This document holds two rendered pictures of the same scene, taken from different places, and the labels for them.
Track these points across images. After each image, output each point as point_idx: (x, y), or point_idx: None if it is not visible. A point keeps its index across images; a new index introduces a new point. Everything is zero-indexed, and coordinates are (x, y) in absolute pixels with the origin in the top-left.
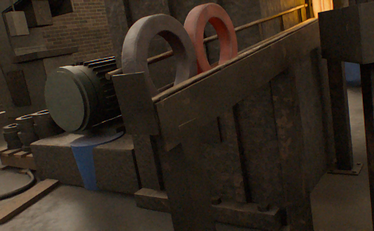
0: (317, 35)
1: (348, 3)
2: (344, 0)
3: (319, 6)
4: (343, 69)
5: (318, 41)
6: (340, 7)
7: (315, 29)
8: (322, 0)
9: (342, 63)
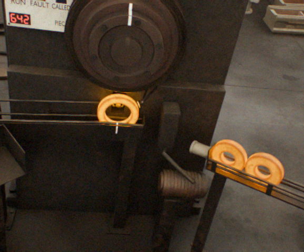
0: (57, 132)
1: (175, 125)
2: (164, 121)
3: (97, 113)
4: (124, 166)
5: (58, 136)
6: (160, 122)
7: (54, 128)
8: (103, 111)
9: (125, 162)
